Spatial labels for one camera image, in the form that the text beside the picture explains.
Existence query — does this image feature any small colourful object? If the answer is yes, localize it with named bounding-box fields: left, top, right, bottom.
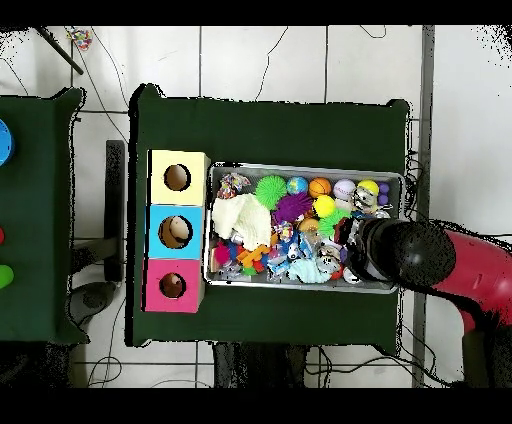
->
left=65, top=27, right=93, bottom=51

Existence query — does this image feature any shallow clear mesh bin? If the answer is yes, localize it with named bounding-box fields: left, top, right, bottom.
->
left=203, top=162, right=405, bottom=295

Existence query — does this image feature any black rod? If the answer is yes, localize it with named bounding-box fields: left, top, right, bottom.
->
left=31, top=26, right=85, bottom=76

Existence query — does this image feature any cream muslin cloth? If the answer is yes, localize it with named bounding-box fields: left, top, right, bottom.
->
left=211, top=193, right=273, bottom=251

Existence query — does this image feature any orange basketball toy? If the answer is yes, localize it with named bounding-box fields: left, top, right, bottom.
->
left=308, top=177, right=333, bottom=198

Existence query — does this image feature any side table with green cloth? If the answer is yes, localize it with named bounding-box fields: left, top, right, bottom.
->
left=0, top=87, right=85, bottom=347

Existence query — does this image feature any white baseball toy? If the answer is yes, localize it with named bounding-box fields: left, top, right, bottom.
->
left=333, top=178, right=357, bottom=201

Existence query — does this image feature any orange plastic toy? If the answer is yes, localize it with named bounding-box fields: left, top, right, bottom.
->
left=237, top=242, right=272, bottom=272

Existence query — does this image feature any green spiky ball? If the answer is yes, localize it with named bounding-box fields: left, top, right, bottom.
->
left=317, top=209, right=353, bottom=241
left=254, top=175, right=289, bottom=211

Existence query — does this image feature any purple spiky ball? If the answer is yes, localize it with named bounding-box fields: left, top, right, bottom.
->
left=274, top=191, right=314, bottom=225

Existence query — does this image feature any blue bowl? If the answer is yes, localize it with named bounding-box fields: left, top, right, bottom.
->
left=0, top=118, right=16, bottom=169

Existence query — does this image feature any small green object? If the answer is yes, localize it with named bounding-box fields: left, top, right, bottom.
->
left=0, top=263, right=16, bottom=291

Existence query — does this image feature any yellow tennis ball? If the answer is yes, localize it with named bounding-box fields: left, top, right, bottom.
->
left=312, top=195, right=337, bottom=219

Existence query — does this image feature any wooden box with three holes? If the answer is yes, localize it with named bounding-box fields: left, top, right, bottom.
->
left=143, top=149, right=213, bottom=315

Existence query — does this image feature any blue globe ball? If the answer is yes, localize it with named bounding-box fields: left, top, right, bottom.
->
left=286, top=175, right=309, bottom=196

